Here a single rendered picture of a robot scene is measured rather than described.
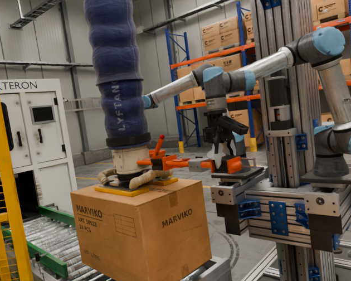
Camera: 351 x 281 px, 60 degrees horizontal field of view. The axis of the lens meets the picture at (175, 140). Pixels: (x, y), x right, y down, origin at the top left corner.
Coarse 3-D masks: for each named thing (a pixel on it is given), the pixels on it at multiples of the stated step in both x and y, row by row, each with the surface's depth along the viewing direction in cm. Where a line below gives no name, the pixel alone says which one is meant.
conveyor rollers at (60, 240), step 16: (32, 224) 295; (48, 224) 288; (64, 224) 281; (32, 240) 252; (48, 240) 244; (64, 240) 243; (64, 256) 208; (80, 256) 206; (48, 272) 190; (80, 272) 185; (96, 272) 183; (192, 272) 166
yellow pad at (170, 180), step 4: (160, 180) 152; (164, 180) 152; (168, 180) 151; (172, 180) 152; (176, 180) 154; (152, 184) 155; (156, 184) 153; (160, 184) 150; (164, 184) 149; (168, 184) 150
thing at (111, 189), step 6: (102, 186) 157; (108, 186) 154; (114, 186) 152; (120, 186) 150; (126, 186) 144; (138, 186) 145; (108, 192) 150; (114, 192) 146; (120, 192) 142; (126, 192) 138; (132, 192) 136; (138, 192) 138; (144, 192) 140
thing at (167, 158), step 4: (156, 156) 140; (160, 156) 141; (164, 156) 143; (168, 156) 135; (172, 156) 136; (176, 156) 138; (152, 160) 136; (156, 160) 134; (160, 160) 132; (164, 160) 133; (168, 160) 135; (152, 164) 138; (156, 164) 136; (160, 164) 134; (164, 164) 133; (152, 168) 137; (156, 168) 135; (160, 168) 133; (164, 168) 133; (168, 168) 134; (172, 168) 136
